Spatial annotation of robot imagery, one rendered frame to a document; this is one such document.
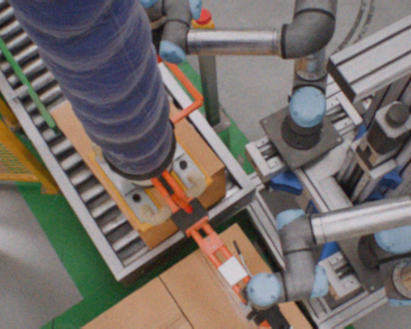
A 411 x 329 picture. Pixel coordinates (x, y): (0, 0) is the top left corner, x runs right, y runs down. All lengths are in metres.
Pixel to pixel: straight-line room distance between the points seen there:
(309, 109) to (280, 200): 1.05
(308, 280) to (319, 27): 0.65
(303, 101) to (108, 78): 0.89
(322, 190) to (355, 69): 1.09
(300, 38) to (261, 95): 1.78
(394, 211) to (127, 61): 0.72
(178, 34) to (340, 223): 0.69
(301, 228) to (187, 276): 1.10
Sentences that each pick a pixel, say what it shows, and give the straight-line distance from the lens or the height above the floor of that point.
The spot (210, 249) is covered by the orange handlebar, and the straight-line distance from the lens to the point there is 1.78.
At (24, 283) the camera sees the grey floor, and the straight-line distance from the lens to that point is 3.22.
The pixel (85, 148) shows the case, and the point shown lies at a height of 0.95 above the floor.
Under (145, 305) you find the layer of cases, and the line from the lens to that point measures 2.50.
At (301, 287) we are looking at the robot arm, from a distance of 1.44.
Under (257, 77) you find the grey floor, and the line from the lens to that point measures 3.40.
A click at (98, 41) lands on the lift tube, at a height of 2.11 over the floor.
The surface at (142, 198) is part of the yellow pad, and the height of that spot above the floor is 1.14.
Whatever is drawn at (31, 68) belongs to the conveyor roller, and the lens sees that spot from 2.98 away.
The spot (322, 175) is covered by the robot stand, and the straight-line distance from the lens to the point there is 2.19.
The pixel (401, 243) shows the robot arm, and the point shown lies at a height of 1.27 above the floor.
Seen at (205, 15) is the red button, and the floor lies 1.04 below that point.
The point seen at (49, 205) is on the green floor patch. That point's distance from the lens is 3.27.
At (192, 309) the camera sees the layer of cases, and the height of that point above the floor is 0.54.
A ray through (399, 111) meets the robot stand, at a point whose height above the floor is 1.57.
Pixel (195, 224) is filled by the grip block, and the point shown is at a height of 1.27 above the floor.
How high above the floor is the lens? 3.00
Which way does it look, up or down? 70 degrees down
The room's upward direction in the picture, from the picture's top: 9 degrees counter-clockwise
